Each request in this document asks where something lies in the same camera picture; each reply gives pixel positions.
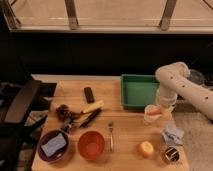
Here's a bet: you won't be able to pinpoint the black handled tool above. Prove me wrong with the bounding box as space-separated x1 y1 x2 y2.
79 108 102 128

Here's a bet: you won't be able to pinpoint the metal tin can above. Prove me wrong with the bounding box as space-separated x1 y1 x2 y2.
162 146 180 164

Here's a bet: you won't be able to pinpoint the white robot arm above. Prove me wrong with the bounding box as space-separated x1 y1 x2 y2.
155 62 213 121

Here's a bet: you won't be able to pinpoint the yellow apple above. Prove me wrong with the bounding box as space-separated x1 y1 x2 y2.
139 141 154 158

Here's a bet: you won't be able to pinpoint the green plastic tray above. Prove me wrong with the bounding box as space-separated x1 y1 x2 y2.
120 74 159 110

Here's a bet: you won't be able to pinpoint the grey round dish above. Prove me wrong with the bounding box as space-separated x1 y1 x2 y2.
188 69 205 85

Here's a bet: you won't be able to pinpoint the orange plastic bowl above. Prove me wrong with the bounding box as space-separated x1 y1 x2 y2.
77 131 105 161

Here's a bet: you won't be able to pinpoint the dark red berry cluster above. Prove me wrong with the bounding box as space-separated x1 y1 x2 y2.
56 104 73 121

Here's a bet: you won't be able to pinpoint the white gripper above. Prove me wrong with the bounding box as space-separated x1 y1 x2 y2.
156 91 177 120

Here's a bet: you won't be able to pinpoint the blue sponge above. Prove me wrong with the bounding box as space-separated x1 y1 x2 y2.
41 133 66 157

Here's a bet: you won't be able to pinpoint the white paper cup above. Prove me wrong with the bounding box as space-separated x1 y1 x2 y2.
144 105 162 124

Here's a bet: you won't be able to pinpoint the purple bowl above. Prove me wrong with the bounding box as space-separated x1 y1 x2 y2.
37 130 69 163

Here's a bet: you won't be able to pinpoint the black office chair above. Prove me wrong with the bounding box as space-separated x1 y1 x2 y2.
0 80 56 171

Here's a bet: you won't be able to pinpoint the crumpled blue cloth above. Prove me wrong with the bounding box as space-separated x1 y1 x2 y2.
162 125 184 146

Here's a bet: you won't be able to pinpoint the silver fork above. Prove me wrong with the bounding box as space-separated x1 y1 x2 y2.
108 121 114 152

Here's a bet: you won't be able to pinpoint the black rectangular block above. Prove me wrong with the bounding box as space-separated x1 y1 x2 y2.
84 87 95 103

